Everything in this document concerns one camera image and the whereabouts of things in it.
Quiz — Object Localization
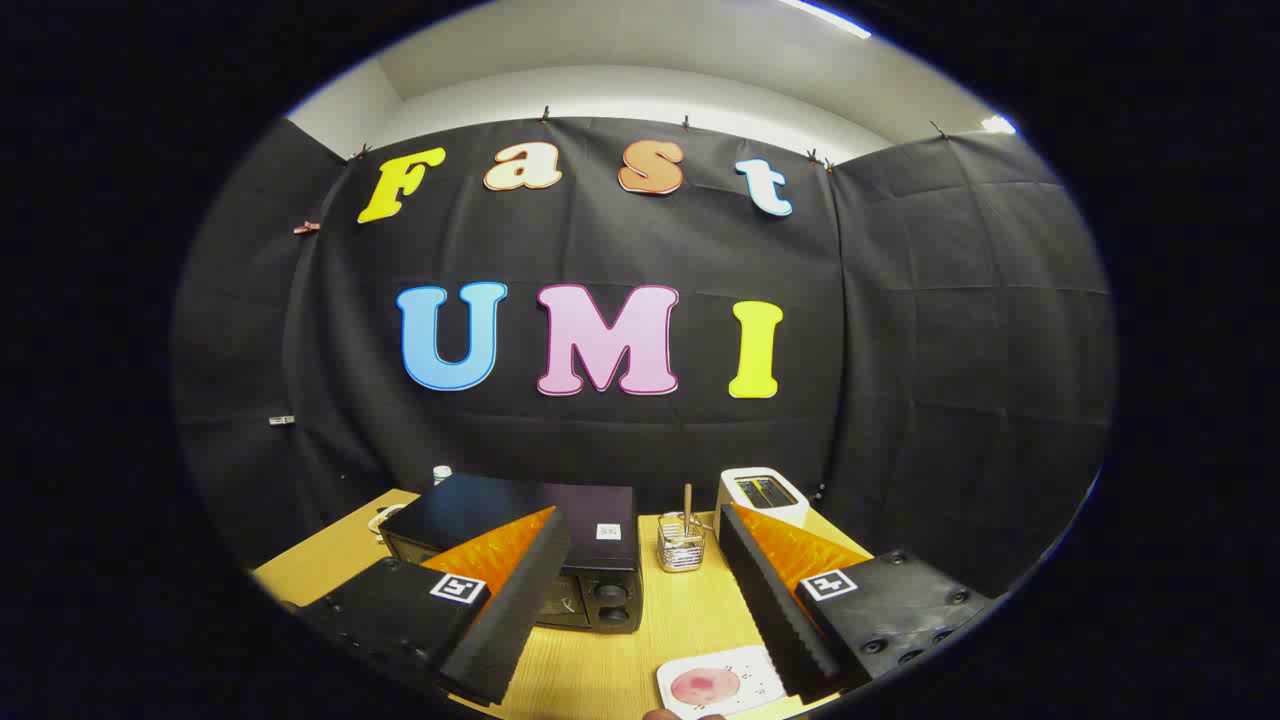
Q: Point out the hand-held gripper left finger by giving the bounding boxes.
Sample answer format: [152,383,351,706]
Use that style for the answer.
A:
[290,505,573,707]

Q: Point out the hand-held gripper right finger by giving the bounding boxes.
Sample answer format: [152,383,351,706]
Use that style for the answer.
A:
[717,502,996,703]

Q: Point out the white square plate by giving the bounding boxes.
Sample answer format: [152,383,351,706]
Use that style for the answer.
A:
[656,645,791,720]

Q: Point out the black toaster oven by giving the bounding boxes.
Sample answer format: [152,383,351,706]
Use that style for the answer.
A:
[378,472,646,635]

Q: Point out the pink ham slice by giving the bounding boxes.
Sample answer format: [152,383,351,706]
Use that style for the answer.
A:
[670,667,743,707]

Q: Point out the white bread toaster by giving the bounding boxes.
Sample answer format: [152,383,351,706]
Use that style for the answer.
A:
[714,467,810,541]

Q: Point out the black backdrop cloth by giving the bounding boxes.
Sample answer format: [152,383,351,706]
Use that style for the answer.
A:
[170,115,1116,601]

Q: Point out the wire utensil basket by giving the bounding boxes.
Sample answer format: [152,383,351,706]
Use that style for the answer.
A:
[657,512,707,573]

